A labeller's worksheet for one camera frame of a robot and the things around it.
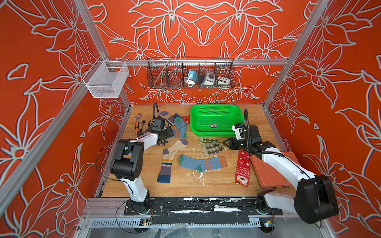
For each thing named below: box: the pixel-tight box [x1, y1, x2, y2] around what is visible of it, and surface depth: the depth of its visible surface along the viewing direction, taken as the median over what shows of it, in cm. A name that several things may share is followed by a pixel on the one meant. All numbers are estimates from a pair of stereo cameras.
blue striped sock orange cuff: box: [171, 116, 188, 139], surface depth 106 cm
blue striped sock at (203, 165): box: [178, 154, 228, 173], surface depth 90 cm
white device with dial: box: [200, 70, 216, 86], surface depth 93 cm
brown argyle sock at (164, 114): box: [159, 111, 170, 119], surface depth 115 cm
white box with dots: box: [217, 75, 231, 85], surface depth 96 cm
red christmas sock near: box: [235, 150, 252, 188], surface depth 86 cm
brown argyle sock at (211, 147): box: [198, 136, 226, 158], surface depth 96 cm
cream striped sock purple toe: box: [157, 138, 189, 183], surface depth 91 cm
